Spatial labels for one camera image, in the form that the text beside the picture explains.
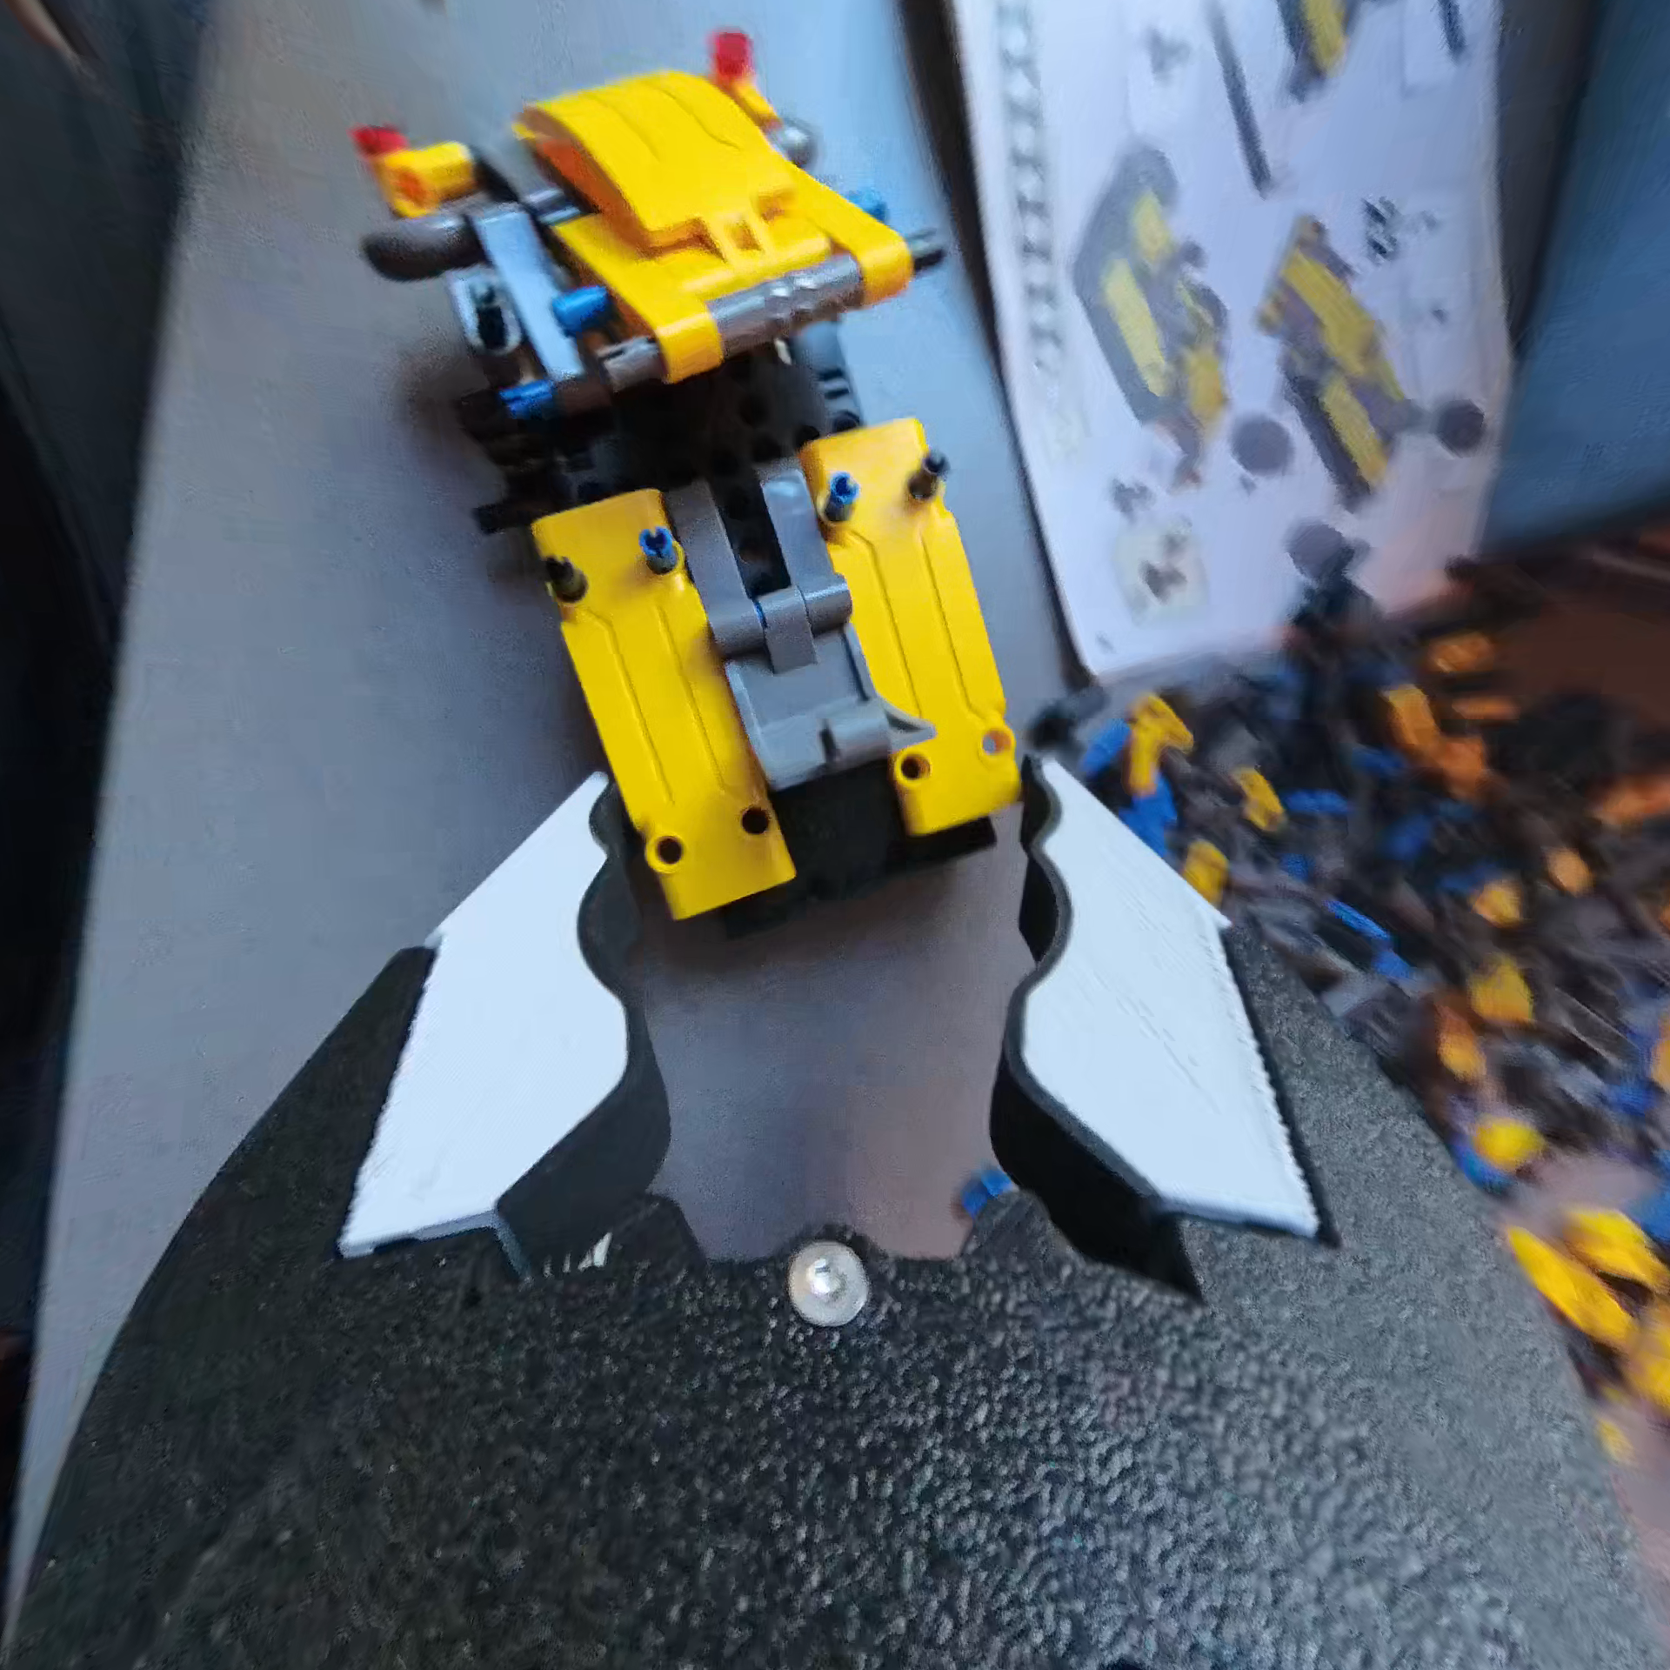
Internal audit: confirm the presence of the person's dark clothed body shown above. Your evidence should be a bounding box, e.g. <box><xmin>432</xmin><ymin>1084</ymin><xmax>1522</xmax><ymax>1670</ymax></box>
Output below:
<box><xmin>0</xmin><ymin>0</ymin><xmax>217</xmax><ymax>1541</ymax></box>

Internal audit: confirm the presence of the pile of mixed small pieces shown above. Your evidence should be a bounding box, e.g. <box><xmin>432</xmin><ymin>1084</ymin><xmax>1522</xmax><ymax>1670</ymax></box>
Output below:
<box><xmin>1030</xmin><ymin>549</ymin><xmax>1670</xmax><ymax>1464</ymax></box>

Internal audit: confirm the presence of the grey work desk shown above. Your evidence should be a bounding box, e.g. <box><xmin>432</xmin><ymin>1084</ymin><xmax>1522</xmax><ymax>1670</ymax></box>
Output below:
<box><xmin>7</xmin><ymin>0</ymin><xmax>1086</xmax><ymax>1587</ymax></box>

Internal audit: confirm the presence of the building instruction booklet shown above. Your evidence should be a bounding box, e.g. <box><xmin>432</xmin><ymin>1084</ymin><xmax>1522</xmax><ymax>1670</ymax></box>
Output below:
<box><xmin>947</xmin><ymin>0</ymin><xmax>1516</xmax><ymax>680</ymax></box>

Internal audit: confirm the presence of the yellow black toy vehicle model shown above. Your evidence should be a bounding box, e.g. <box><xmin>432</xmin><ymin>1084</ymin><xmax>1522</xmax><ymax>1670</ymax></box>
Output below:
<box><xmin>353</xmin><ymin>28</ymin><xmax>1026</xmax><ymax>935</ymax></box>

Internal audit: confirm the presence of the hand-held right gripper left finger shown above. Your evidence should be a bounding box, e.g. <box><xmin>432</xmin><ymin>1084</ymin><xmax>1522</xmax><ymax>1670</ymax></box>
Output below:
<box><xmin>341</xmin><ymin>772</ymin><xmax>675</xmax><ymax>1279</ymax></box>

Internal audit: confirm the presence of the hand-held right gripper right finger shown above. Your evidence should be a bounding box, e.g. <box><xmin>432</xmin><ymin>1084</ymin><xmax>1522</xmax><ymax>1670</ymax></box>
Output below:
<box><xmin>989</xmin><ymin>754</ymin><xmax>1323</xmax><ymax>1305</ymax></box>

